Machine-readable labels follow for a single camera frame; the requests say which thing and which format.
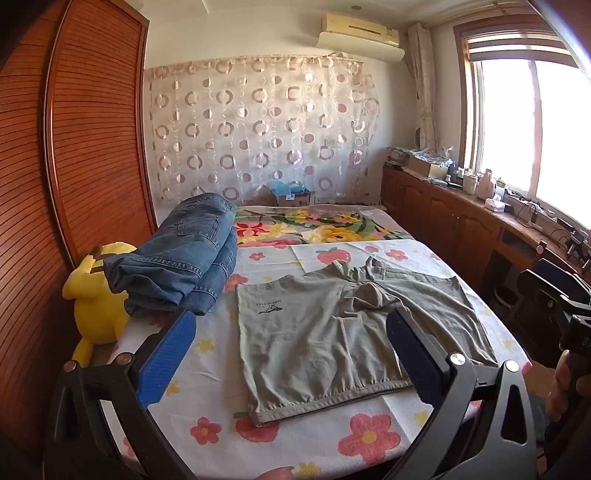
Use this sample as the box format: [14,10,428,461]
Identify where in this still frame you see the person's right hand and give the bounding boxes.
[546,350,577,422]

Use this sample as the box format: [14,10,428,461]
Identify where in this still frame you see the beige box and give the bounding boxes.
[409,154,452,180]

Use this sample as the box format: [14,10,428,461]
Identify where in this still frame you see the round stool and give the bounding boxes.
[493,281,523,326]

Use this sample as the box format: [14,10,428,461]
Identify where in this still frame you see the folded blue jeans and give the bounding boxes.
[102,193,239,318]

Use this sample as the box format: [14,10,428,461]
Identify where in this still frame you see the yellow plush toy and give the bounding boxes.
[62,241,138,367]

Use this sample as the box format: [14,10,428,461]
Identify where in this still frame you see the circle pattern sheer curtain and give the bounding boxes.
[144,51,383,206]

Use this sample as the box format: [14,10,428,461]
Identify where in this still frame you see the white air conditioner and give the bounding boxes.
[316,13,406,63]

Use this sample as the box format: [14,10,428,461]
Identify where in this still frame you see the flower print bed sheet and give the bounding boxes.
[74,240,532,480]

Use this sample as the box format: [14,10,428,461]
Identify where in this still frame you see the stack of books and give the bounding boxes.
[385,147,413,168]

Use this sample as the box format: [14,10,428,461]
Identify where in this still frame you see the small cardboard box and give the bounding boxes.
[276,190,317,208]

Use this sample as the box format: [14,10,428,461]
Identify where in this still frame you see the strawberry print towel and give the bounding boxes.
[291,237,462,284]

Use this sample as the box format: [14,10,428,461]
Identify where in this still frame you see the large floral blanket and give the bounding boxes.
[233,204,414,249]

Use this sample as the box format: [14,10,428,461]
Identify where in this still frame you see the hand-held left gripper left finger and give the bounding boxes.
[44,310,198,480]

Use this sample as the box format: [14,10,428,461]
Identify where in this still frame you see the grey-green short pants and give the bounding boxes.
[235,256,498,428]

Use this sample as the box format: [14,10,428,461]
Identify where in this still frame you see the wooden cabinet row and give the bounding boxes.
[381,164,591,296]

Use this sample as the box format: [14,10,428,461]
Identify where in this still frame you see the beige window curtain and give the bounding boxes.
[406,22,438,155]

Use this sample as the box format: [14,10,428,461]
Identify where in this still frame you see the wooden frame window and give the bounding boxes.
[452,4,591,232]

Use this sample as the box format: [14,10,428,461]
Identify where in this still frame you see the person's left hand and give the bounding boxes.
[249,466,297,480]

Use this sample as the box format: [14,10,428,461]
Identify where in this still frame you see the blue plastic bag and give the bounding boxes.
[269,179,309,197]

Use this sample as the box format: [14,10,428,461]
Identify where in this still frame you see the pale pink detergent bottle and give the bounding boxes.
[475,168,498,200]

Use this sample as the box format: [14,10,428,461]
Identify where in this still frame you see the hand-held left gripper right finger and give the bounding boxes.
[385,308,539,480]

